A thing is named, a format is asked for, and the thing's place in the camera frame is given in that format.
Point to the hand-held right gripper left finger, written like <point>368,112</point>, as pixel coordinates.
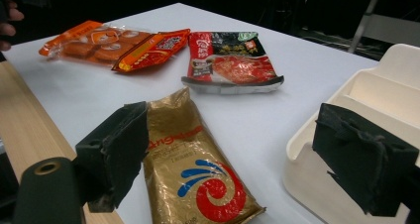
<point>112,158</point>

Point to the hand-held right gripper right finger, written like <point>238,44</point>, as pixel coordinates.
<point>363,164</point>

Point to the gold foil packet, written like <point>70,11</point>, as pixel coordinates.
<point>185,184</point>

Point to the cream plastic storage rack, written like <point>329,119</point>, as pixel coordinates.
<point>379,88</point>

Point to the red and black soup packet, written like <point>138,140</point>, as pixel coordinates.
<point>237,65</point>

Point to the white table mat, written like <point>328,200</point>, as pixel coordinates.
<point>99,91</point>

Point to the clear orange snack packet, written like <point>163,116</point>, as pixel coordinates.
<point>89,42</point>

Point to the small red orange packet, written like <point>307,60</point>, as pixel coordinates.
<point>148,52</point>

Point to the white metal desk frame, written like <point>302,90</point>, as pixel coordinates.
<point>393,29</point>

